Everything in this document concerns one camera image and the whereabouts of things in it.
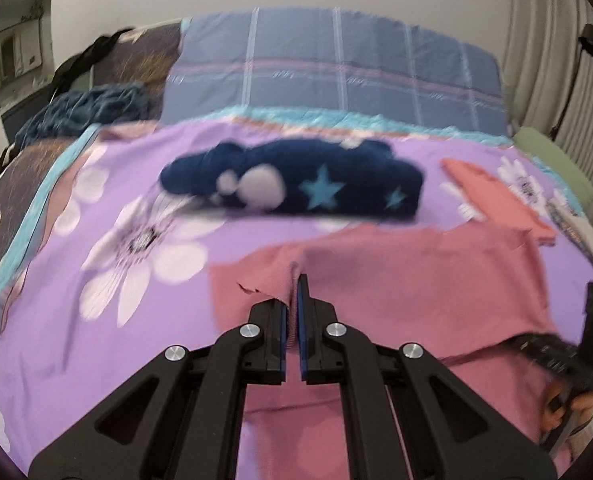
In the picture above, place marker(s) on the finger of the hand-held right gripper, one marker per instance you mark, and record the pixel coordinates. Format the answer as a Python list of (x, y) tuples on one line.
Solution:
[(546, 352)]

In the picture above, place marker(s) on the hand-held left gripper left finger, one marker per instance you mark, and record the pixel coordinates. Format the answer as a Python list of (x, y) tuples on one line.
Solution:
[(284, 340)]

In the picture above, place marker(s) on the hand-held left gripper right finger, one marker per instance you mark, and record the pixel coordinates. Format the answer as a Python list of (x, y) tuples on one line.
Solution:
[(304, 320)]

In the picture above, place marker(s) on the mauve pink garment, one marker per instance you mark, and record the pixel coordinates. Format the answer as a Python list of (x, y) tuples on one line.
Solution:
[(426, 285)]

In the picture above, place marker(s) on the salmon orange garment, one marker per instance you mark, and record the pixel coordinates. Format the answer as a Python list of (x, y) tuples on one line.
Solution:
[(501, 205)]

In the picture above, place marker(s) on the navy blue star-print garment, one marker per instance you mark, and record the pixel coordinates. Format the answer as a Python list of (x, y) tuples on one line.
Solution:
[(356, 170)]

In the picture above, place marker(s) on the person's right hand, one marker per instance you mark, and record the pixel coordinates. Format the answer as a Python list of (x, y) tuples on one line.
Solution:
[(583, 410)]

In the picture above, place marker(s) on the multicoloured patterned cloth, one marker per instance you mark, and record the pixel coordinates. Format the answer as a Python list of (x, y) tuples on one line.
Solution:
[(583, 240)]

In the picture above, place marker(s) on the purple floral bed sheet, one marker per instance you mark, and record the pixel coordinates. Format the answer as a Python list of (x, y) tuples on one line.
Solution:
[(176, 320)]

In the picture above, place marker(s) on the green cushion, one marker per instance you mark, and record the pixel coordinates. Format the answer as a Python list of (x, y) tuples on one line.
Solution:
[(551, 155)]

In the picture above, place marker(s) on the blue plaid pillow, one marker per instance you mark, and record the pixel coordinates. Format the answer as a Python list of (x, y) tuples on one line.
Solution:
[(376, 60)]

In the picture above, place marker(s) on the black stand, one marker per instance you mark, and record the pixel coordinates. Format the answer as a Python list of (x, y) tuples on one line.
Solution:
[(588, 42)]

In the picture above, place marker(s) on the teal knitted cloth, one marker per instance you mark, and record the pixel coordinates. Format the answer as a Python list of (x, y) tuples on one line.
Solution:
[(91, 105)]

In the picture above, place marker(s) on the beige curtain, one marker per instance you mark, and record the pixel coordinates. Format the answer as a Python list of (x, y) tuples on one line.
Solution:
[(541, 35)]

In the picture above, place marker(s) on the dark brown floral blanket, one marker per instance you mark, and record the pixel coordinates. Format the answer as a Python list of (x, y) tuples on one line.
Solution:
[(136, 55)]

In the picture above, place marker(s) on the background shelf unit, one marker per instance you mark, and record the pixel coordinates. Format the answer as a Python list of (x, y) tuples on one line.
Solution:
[(19, 50)]

